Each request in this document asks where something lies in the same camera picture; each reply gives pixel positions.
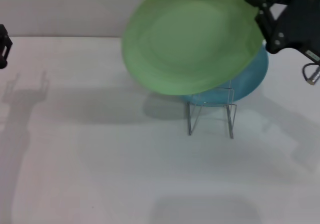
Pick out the green plate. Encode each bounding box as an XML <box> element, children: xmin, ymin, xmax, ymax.
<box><xmin>120</xmin><ymin>0</ymin><xmax>270</xmax><ymax>96</ymax></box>

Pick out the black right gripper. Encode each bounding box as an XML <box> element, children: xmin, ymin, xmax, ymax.
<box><xmin>244</xmin><ymin>0</ymin><xmax>320</xmax><ymax>62</ymax></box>

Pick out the teal plate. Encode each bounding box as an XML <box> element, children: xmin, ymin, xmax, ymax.
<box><xmin>178</xmin><ymin>40</ymin><xmax>271</xmax><ymax>107</ymax></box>

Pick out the metal wire plate rack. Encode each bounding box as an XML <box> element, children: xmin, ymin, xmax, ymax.
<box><xmin>187</xmin><ymin>80</ymin><xmax>238</xmax><ymax>140</ymax></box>

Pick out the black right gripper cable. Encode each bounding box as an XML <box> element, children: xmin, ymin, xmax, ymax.
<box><xmin>302</xmin><ymin>63</ymin><xmax>320</xmax><ymax>86</ymax></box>

